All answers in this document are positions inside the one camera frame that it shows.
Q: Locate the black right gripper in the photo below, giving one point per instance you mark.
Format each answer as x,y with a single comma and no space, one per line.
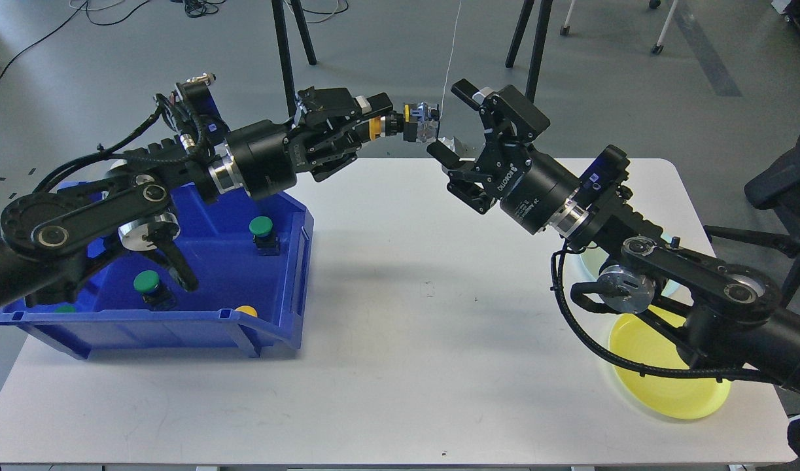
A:
532,188

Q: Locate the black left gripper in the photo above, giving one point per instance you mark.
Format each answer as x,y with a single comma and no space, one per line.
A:
329,127

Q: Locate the yellow push button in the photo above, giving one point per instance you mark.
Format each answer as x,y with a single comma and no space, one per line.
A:
422,122

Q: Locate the green button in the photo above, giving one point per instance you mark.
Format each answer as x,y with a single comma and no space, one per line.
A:
65,308
153,291
264,236

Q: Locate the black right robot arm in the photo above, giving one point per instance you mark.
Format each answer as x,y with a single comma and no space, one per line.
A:
726,320

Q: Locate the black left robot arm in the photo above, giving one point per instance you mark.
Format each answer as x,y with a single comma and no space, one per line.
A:
90,211

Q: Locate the light green plate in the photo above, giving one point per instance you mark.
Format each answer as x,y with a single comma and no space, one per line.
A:
594,260

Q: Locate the yellow button at bin front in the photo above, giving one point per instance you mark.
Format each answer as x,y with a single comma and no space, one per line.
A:
247,310

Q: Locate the yellow plate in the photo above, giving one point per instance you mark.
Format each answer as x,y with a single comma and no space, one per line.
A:
685,399

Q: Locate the green button at bin corner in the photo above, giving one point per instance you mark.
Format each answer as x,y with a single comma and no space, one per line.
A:
65,308

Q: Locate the white plug on floor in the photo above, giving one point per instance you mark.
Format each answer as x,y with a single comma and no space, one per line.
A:
455,145

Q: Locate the black tripod right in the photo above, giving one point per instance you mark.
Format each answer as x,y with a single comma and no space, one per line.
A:
537,50

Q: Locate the black chair base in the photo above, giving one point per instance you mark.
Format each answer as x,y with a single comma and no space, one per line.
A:
776,188

